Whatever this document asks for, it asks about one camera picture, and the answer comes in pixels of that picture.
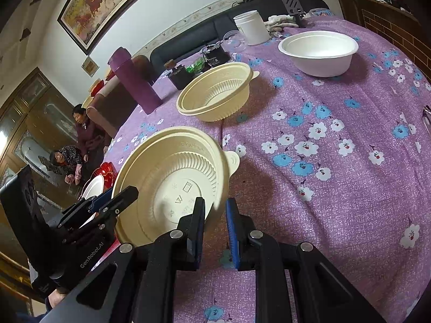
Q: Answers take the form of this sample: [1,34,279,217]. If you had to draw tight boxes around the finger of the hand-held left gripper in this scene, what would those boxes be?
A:
[62,186,139,244]
[60,188,114,229]

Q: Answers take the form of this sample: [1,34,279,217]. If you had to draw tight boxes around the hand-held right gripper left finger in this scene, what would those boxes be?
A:
[40,197,207,323]

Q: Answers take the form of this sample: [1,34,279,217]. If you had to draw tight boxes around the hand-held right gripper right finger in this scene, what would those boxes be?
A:
[225,197,388,323]

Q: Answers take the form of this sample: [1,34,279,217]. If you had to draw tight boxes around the white paper bowl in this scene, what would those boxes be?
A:
[81,175,106,226]
[278,30,359,77]

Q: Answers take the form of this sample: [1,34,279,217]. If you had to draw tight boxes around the red glass plate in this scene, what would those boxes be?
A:
[90,162,117,192]

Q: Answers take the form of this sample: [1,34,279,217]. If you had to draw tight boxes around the beige plastic bowl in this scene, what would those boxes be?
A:
[112,126,240,247]
[176,61,260,122]

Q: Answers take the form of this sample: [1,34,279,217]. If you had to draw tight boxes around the brown armchair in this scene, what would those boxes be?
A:
[86,55,155,142]

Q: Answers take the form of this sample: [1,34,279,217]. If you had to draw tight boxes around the red and cream dish pile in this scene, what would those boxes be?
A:
[82,69,113,108]

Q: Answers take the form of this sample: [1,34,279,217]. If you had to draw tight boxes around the wooden glass-door cabinet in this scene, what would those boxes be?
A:
[0,67,102,297]

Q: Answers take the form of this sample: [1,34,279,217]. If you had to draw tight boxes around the purple thermos bottle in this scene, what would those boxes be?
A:
[108,47,164,115]

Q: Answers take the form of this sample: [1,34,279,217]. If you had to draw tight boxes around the small framed picture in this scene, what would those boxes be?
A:
[82,57,99,77]

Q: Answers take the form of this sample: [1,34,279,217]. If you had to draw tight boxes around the black jar with cork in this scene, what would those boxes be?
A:
[164,60,193,90]

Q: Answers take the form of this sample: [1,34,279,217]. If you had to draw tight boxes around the green packet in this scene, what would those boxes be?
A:
[187,57,211,74]

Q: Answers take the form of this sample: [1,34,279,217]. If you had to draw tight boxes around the black leather sofa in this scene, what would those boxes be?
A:
[150,0,331,78]

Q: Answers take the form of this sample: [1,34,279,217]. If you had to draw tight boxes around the framed landscape painting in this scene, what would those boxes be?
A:
[57,0,169,55]

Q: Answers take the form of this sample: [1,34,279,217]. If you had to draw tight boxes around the clear glass cup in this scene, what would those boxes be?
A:
[222,30,248,52]

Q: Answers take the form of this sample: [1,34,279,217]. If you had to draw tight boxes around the white plastic jar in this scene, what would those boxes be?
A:
[233,11,270,46]

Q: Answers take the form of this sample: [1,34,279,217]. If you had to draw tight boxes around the white knitted gloves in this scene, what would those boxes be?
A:
[264,14,302,34]

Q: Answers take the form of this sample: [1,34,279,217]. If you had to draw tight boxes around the grey perforated stand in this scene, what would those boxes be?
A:
[281,0,307,29]

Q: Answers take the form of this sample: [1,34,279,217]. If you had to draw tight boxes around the wooden brick-pattern cabinet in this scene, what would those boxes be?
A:
[328,0,431,85]

